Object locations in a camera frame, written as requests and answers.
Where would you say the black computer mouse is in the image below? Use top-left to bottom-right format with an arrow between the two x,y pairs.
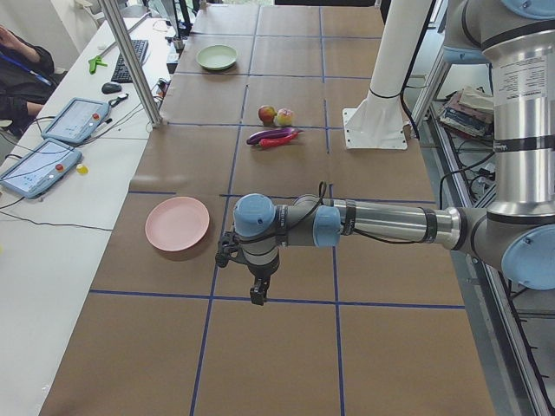
101,81 -> 122,94

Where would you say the pink plate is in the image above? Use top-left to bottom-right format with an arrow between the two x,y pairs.
145,197 -> 210,252

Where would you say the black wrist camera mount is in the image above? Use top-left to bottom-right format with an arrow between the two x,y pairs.
215,231 -> 245,268

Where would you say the purple eggplant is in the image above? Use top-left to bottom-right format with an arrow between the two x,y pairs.
246,127 -> 301,146

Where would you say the green plastic clamp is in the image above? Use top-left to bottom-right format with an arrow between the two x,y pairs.
88,55 -> 108,75

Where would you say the aluminium frame post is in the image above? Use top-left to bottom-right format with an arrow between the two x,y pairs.
99,0 -> 161,127

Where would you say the lower teach pendant tablet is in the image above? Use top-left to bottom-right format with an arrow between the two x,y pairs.
1,139 -> 82,198

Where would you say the seated person in black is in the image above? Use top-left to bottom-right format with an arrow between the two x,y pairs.
1,27 -> 60,137

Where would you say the red chili pepper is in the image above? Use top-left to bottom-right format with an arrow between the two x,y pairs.
258,131 -> 299,149

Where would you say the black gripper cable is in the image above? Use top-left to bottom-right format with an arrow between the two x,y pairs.
242,180 -> 428,244

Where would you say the robot arm near pink plate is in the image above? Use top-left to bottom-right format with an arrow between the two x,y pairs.
216,1 -> 554,305

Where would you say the pink peach fruit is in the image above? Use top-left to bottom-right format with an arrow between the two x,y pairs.
274,108 -> 294,127

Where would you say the black keyboard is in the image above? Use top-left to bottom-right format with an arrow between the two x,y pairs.
110,39 -> 150,84

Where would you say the black gripper pink side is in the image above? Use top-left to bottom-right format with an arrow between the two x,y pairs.
245,252 -> 280,304

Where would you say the stack of books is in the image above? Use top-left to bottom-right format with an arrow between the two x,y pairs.
439,87 -> 493,137

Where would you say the small yellow object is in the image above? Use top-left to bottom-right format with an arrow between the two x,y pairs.
76,164 -> 88,174

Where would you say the green plate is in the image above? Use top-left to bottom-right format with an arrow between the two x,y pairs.
196,44 -> 238,71

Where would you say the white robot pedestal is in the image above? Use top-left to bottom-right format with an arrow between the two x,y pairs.
343,0 -> 434,150

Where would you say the teach pendant tablet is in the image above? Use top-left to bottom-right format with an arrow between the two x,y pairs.
1,139 -> 82,198
41,97 -> 110,145

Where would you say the upper teach pendant tablet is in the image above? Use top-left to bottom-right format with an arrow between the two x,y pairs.
41,97 -> 110,145

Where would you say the red yellow apple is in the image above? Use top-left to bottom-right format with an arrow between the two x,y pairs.
258,105 -> 277,126

